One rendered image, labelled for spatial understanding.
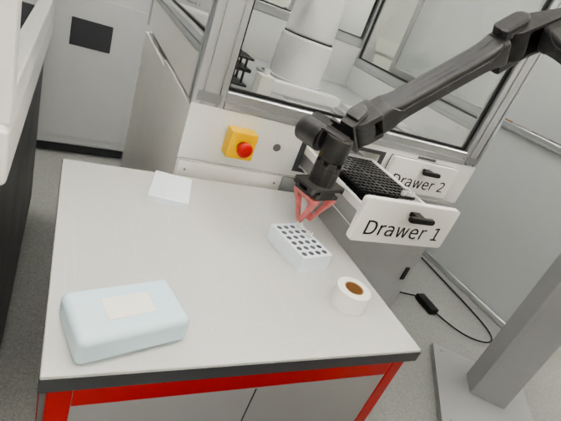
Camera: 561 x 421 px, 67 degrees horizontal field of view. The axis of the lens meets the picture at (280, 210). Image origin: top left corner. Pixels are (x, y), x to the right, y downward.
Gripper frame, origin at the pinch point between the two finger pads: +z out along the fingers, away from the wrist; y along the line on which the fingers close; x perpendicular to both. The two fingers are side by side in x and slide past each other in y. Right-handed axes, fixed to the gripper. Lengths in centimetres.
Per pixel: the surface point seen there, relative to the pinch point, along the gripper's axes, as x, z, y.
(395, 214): 11.3, -7.3, -15.4
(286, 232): 0.8, 3.1, 4.7
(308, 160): -19.7, -3.9, -17.5
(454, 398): 35, 78, -103
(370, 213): 9.2, -6.6, -8.8
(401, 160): -11, -9, -49
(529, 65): -4, -48, -80
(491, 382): 40, 67, -116
